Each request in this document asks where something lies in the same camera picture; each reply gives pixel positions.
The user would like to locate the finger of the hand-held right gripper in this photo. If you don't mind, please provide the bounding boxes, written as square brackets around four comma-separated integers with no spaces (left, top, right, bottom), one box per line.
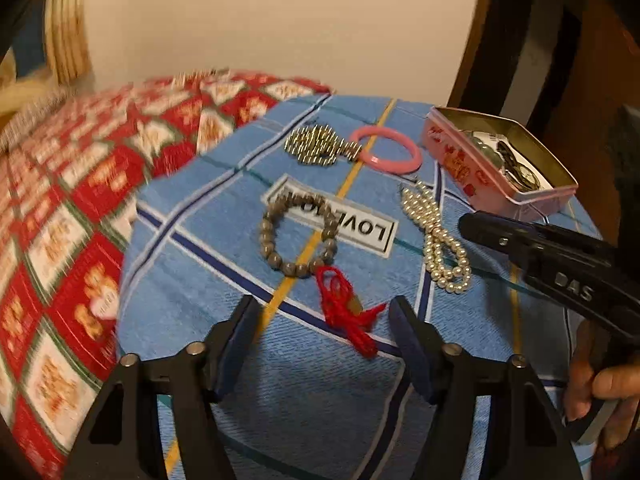
[457,211,541,268]

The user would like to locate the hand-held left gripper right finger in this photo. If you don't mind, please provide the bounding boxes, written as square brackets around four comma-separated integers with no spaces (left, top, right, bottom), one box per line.
[389,296,586,480]

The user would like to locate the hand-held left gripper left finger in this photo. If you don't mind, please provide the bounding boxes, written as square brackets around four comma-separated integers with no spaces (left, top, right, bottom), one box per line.
[62,294,263,480]

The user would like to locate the white pearl necklace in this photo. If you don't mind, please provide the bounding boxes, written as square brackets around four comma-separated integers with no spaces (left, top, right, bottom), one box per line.
[400,180,473,292]

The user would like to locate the gold wrist watch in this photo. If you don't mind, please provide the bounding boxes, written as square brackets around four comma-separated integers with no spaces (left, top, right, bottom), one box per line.
[495,140,543,193]

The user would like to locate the red cord tassel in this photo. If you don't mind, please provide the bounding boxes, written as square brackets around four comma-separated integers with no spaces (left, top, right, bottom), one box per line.
[315,266,388,359]

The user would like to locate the pink tin box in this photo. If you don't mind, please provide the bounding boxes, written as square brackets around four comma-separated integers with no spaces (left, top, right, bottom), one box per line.
[419,106,579,211]

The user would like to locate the pink bangle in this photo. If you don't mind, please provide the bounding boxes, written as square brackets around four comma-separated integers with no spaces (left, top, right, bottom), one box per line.
[350,127,423,171]

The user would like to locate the gold bead necklace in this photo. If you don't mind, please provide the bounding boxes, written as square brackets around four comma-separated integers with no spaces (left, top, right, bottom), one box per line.
[284,124,363,165]

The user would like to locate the person's right hand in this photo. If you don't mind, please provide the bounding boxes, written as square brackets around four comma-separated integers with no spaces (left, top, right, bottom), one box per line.
[562,317,640,453]

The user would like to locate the blue checked cloth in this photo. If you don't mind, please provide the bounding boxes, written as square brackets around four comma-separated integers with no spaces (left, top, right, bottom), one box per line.
[117,94,606,480]

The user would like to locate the white printed card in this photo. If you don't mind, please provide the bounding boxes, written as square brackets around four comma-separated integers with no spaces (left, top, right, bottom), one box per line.
[470,130,506,148]

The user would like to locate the brown wooden door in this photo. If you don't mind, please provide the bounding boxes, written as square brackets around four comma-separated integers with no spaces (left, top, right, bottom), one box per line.
[530,0,640,251]

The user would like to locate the red printed bedsheet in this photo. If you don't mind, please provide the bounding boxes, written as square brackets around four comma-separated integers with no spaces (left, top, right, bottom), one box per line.
[0,72,333,480]

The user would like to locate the striped pillow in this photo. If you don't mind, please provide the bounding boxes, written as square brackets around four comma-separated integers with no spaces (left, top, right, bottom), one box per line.
[0,75,76,151]

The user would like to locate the beige patterned curtain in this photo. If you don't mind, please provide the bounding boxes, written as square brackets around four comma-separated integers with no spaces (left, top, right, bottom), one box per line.
[42,0,93,83]

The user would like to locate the window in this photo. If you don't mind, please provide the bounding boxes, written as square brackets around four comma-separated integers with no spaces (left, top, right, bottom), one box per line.
[10,10,48,76]

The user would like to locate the brown door frame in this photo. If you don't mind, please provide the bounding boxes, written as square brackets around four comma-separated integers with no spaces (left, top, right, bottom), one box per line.
[447,0,511,108]

